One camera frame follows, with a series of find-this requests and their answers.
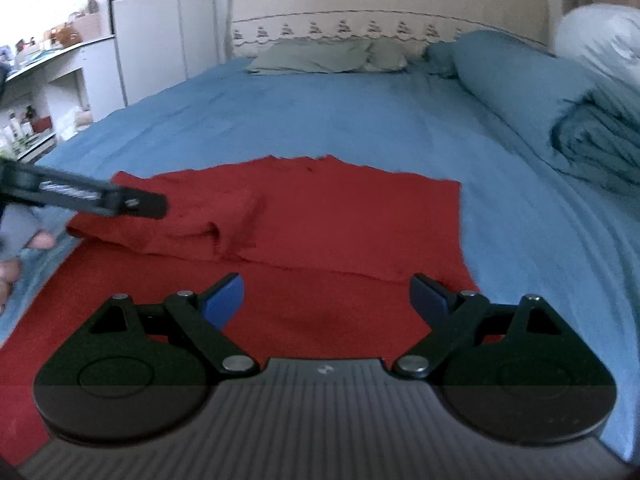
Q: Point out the blue bed sheet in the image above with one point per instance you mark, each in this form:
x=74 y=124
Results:
x=280 y=110

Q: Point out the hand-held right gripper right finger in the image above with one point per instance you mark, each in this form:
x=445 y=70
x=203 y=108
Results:
x=426 y=296

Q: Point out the blue folded duvet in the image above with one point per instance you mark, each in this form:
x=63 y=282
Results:
x=550 y=100

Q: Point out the white shelf with clutter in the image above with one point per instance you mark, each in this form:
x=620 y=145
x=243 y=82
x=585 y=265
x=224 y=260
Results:
x=45 y=80

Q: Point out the white pillow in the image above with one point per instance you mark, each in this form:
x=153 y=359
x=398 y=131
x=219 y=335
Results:
x=600 y=40

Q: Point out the red garment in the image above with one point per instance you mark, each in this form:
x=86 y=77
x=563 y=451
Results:
x=320 y=230

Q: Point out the white wardrobe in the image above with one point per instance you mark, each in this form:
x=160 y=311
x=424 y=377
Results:
x=150 y=25

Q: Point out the person's left hand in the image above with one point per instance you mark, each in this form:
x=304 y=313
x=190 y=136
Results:
x=35 y=241

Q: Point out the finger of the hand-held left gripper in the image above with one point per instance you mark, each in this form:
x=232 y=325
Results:
x=100 y=195

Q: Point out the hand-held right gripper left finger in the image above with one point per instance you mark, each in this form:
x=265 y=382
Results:
x=226 y=300

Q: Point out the grey-green pillow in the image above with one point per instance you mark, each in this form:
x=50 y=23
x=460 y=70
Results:
x=325 y=55

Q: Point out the white headboard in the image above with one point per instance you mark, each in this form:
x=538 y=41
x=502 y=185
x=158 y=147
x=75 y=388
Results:
x=380 y=5

